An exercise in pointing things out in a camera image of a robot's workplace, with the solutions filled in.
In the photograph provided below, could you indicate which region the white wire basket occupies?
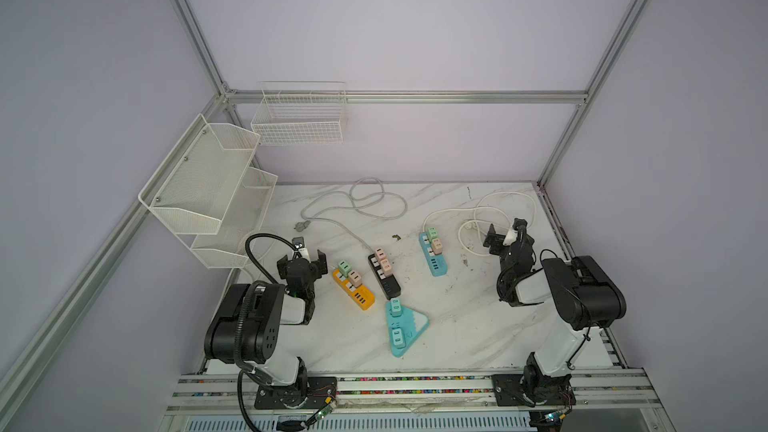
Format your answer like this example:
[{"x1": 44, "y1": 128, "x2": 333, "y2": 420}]
[{"x1": 251, "y1": 81, "x2": 348, "y2": 146}]

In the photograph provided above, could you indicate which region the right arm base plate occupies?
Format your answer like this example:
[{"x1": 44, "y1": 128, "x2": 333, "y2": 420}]
[{"x1": 491, "y1": 374, "x2": 576, "y2": 408}]

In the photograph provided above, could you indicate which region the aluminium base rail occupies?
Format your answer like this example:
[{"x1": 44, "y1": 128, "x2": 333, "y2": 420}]
[{"x1": 163, "y1": 368, "x2": 662, "y2": 415}]

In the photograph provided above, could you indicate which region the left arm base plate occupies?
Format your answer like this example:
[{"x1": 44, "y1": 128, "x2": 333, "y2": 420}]
[{"x1": 253, "y1": 376, "x2": 338, "y2": 410}]

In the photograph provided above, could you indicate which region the teal triangular power strip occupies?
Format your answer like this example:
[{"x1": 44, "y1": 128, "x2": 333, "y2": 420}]
[{"x1": 385, "y1": 300, "x2": 430, "y2": 358}]

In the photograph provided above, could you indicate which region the orange power strip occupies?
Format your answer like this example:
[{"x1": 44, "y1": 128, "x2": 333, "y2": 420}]
[{"x1": 332, "y1": 269, "x2": 375, "y2": 311}]

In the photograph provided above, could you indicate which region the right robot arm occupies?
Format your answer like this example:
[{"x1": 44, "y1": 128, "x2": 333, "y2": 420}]
[{"x1": 483, "y1": 219, "x2": 627, "y2": 406}]

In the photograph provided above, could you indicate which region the black power strip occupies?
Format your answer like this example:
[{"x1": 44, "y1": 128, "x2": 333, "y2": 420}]
[{"x1": 367, "y1": 252, "x2": 402, "y2": 300}]

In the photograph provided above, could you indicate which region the upper teal plug on triangle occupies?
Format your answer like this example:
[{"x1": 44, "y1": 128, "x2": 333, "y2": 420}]
[{"x1": 389, "y1": 298, "x2": 402, "y2": 317}]

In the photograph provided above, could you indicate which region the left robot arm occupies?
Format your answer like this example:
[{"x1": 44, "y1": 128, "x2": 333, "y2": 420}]
[{"x1": 203, "y1": 232, "x2": 328, "y2": 389}]

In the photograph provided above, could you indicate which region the upper white mesh shelf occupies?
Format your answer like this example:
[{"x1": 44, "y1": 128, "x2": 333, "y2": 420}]
[{"x1": 138, "y1": 115, "x2": 260, "y2": 235}]

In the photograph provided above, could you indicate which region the teal plug on triangle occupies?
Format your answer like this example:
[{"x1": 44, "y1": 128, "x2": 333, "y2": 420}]
[
  {"x1": 389, "y1": 298, "x2": 402, "y2": 317},
  {"x1": 390, "y1": 327, "x2": 406, "y2": 349}
]

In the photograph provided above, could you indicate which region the white mesh shelf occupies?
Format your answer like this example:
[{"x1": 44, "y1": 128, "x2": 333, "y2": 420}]
[
  {"x1": 191, "y1": 167, "x2": 278, "y2": 269},
  {"x1": 138, "y1": 115, "x2": 260, "y2": 235}
]

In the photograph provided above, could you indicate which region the blue power strip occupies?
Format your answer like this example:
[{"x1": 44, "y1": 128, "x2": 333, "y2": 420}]
[{"x1": 419, "y1": 232, "x2": 448, "y2": 277}]

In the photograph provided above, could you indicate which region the lower white mesh shelf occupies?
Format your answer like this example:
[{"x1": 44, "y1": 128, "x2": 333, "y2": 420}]
[{"x1": 191, "y1": 167, "x2": 278, "y2": 269}]

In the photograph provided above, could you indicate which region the lower teal plug on triangle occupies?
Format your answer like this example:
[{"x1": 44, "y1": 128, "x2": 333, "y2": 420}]
[{"x1": 390, "y1": 327, "x2": 406, "y2": 349}]

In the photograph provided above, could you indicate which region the pink plug on orange strip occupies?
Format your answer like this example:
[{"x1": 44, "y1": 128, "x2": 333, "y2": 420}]
[{"x1": 347, "y1": 271, "x2": 362, "y2": 287}]

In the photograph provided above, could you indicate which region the green plug on orange strip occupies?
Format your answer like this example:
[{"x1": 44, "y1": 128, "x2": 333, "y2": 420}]
[{"x1": 338, "y1": 260, "x2": 352, "y2": 277}]

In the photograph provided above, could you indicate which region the white cable of blue strip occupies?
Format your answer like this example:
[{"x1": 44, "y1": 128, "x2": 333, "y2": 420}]
[{"x1": 422, "y1": 190, "x2": 537, "y2": 258}]

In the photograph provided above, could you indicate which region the pink plug black strip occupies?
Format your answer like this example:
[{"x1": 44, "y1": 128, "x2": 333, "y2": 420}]
[
  {"x1": 379, "y1": 258, "x2": 393, "y2": 276},
  {"x1": 374, "y1": 248, "x2": 387, "y2": 262}
]

